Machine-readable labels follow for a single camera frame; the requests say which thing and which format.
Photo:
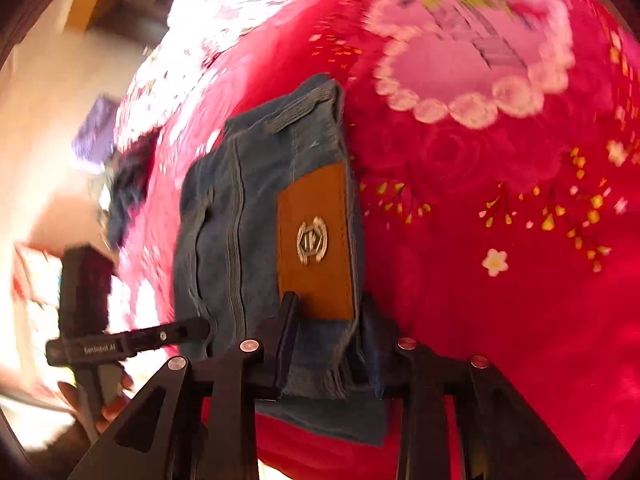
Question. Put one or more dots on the blue denim pants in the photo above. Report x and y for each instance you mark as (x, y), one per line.
(235, 210)

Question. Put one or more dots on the dark cloth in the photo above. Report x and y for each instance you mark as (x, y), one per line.
(131, 185)

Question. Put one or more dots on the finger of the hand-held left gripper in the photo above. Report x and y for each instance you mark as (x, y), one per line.
(170, 334)

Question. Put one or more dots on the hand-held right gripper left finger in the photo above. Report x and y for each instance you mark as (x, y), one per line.
(289, 340)

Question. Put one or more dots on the purple cloth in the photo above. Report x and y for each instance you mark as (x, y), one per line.
(96, 132)

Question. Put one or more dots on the floral quilt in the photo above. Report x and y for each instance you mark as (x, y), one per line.
(200, 50)

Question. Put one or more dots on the person's left hand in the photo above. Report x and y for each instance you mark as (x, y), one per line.
(117, 405)

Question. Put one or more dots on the red rose printed blanket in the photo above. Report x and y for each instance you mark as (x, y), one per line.
(500, 310)

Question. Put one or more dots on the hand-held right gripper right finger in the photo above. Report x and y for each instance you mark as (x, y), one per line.
(415, 375)

